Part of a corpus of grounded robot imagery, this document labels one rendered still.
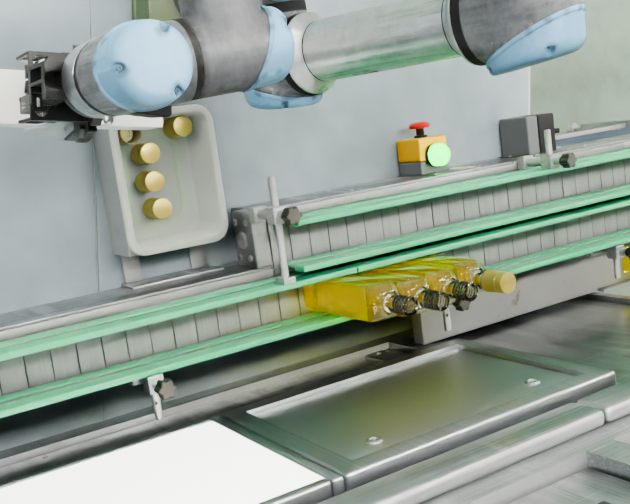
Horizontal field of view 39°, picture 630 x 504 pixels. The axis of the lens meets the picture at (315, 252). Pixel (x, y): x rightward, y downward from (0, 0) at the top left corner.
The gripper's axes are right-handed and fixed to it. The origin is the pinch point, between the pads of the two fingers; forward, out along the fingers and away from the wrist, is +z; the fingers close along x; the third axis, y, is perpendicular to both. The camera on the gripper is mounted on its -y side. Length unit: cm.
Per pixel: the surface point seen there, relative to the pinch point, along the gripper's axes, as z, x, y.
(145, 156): 27.7, 5.6, -21.0
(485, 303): 21, 34, -87
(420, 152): 27, 5, -75
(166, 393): 8.1, 39.2, -15.6
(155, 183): 27.7, 9.9, -22.6
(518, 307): 21, 35, -95
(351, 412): -4, 43, -39
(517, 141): 29, 2, -103
